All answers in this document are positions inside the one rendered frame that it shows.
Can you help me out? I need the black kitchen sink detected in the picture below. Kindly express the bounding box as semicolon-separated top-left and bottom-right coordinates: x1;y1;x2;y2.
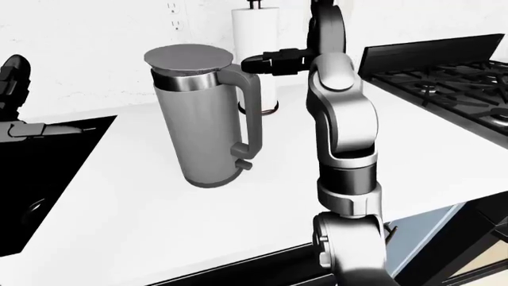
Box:
0;114;118;258

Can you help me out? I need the grey electric kettle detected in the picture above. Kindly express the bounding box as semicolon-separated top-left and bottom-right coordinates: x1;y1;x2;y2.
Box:
143;43;264;189

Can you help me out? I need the white paper towel roll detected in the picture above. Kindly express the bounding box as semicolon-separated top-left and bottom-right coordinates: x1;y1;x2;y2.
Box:
231;0;280;115

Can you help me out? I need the black gas stove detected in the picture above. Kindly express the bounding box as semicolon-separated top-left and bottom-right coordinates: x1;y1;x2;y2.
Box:
357;33;508;148

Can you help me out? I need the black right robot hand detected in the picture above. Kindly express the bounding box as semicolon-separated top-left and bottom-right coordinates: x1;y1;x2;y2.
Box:
241;48;313;76

